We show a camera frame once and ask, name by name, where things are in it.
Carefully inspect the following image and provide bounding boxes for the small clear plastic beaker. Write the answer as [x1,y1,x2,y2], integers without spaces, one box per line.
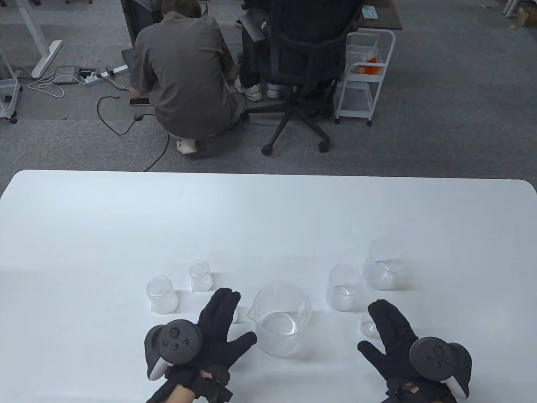
[189,260,213,293]
[360,313,381,339]

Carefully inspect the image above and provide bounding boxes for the white desk frame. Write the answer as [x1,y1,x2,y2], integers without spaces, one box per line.
[16,0,63,79]

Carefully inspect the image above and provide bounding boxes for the orange white container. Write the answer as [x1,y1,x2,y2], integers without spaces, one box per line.
[356,54,383,76]

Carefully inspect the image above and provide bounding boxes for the large clear plastic beaker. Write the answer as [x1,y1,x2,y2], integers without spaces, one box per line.
[363,237,407,290]

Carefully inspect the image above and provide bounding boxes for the black floor cable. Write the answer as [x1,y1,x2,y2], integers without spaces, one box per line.
[96,96,171,173]

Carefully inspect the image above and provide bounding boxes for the medium clear plastic beaker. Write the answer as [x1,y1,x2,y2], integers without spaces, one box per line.
[146,276,180,314]
[327,264,366,312]

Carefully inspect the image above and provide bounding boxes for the person's left hand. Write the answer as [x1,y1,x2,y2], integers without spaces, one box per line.
[167,288,258,386]

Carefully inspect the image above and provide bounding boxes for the white coiled cable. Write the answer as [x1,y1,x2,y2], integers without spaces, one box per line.
[27,72,91,99]

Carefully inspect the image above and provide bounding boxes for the person's right hand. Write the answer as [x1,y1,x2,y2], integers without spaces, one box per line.
[357,299,424,397]

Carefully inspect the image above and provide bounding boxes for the white rolling cart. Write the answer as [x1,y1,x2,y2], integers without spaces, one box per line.
[334,29,396,126]

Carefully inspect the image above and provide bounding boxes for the black handheld tracking controller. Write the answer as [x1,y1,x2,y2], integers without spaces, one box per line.
[144,320,204,381]
[409,337,472,399]

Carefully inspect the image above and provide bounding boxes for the white power strip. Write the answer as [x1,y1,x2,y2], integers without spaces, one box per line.
[79,64,129,85]

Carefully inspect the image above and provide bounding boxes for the person's left forearm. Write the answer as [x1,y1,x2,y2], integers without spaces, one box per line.
[166,385,198,403]

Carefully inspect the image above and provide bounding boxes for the grey floor socket box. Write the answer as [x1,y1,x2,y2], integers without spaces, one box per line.
[54,65,81,86]

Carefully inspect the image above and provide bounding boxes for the black arm cable harness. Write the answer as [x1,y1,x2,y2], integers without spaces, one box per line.
[146,378,177,403]

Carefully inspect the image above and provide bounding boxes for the dark brown desk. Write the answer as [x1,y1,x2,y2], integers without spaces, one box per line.
[355,0,403,31]

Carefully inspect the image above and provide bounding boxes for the cardboard box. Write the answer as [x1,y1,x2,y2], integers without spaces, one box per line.
[515,6,537,26]

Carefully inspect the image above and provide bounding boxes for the black computer case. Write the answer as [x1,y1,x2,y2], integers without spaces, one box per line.
[120,0,165,49]

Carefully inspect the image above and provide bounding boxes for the black office chair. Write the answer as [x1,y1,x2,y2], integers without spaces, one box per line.
[242,0,352,157]

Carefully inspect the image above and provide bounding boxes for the largest clear plastic beaker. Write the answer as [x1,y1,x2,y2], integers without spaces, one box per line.
[248,282,312,358]

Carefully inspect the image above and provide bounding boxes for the white wheeled storage cart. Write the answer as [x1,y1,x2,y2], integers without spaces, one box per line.
[0,50,22,124]

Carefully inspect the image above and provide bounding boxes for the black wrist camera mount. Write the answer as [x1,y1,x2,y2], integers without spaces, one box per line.
[185,372,234,403]
[380,388,458,403]

